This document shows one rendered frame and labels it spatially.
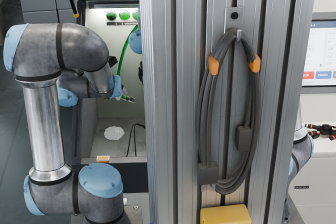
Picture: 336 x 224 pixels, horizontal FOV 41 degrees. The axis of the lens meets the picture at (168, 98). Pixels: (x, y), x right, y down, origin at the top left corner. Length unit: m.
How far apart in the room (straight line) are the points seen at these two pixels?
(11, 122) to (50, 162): 2.85
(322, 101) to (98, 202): 1.17
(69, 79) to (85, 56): 0.40
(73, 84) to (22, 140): 2.34
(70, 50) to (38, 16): 4.37
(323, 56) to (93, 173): 1.15
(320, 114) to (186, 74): 1.43
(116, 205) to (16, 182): 2.14
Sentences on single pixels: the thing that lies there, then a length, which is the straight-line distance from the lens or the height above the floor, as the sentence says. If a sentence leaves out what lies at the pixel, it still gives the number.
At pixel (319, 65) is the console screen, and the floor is 1.23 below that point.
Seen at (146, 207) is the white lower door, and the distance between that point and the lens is 1.98.
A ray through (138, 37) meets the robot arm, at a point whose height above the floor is 1.55.
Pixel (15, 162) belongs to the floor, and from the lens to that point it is 3.58.
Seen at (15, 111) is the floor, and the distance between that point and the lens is 4.23.
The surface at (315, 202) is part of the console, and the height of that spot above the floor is 0.71.
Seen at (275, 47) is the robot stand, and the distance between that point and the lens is 0.73.
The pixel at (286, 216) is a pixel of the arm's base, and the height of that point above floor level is 1.06.
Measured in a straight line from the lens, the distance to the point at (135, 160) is 1.84.
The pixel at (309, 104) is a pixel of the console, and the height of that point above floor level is 1.06.
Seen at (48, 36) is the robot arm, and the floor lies 1.66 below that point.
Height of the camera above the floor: 2.06
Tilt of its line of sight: 30 degrees down
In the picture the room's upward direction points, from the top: 1 degrees counter-clockwise
